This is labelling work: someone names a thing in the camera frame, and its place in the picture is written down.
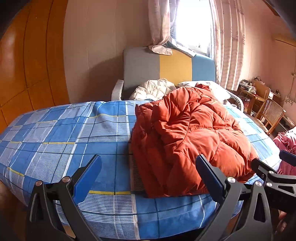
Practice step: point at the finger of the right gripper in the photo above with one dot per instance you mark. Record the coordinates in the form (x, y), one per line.
(288, 157)
(279, 189)

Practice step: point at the beige quilted jacket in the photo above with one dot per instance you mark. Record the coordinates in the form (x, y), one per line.
(153, 90)

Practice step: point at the grey yellow blue headboard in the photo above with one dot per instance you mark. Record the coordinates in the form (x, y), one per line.
(141, 64)

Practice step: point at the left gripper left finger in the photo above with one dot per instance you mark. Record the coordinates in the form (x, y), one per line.
(43, 222)

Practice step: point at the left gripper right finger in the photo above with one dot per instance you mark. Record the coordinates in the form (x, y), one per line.
(254, 221)

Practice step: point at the white embroidered pillow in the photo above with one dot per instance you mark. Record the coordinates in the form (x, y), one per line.
(220, 93)

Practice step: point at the orange puffer down jacket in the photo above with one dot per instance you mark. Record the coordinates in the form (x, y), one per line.
(171, 132)

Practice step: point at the pink striped curtain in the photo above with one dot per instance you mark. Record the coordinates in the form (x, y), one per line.
(213, 28)

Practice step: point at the wooden rattan chair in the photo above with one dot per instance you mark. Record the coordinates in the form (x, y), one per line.
(269, 115)

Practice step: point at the grey round fan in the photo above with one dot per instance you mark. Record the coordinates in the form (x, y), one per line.
(235, 101)

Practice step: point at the person's right hand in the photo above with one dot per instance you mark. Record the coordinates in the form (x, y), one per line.
(286, 227)

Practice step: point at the maroon red cloth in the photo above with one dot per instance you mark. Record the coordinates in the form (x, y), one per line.
(286, 141)

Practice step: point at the wooden cluttered side table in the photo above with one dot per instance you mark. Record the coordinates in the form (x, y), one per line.
(256, 92)

